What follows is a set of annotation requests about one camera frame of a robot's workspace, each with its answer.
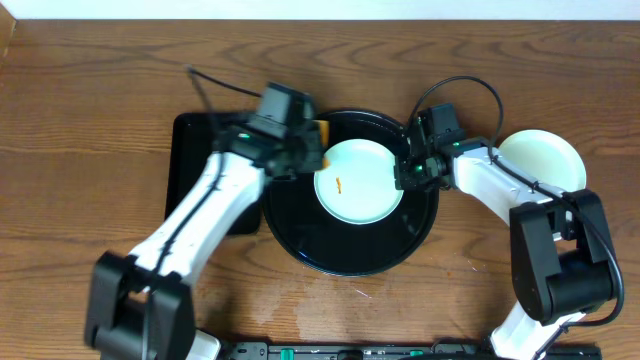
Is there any rectangular black tray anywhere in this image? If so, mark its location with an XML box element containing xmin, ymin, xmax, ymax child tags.
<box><xmin>164</xmin><ymin>112</ymin><xmax>261</xmax><ymax>236</ymax></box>

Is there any mint plate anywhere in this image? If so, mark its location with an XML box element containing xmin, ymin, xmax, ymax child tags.
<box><xmin>313</xmin><ymin>139</ymin><xmax>404</xmax><ymax>225</ymax></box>
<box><xmin>498</xmin><ymin>129</ymin><xmax>587</xmax><ymax>192</ymax></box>

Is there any yellow green sponge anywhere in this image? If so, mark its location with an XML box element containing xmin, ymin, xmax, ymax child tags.
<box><xmin>314</xmin><ymin>120</ymin><xmax>330</xmax><ymax>170</ymax></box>

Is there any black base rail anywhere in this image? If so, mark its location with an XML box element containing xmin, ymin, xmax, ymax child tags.
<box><xmin>219</xmin><ymin>341</ymin><xmax>602</xmax><ymax>360</ymax></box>

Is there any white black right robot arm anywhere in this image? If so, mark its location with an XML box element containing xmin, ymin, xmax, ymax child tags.
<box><xmin>394</xmin><ymin>105</ymin><xmax>625</xmax><ymax>359</ymax></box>

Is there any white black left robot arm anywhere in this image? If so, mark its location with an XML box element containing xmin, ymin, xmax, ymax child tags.
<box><xmin>83</xmin><ymin>99</ymin><xmax>326</xmax><ymax>359</ymax></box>

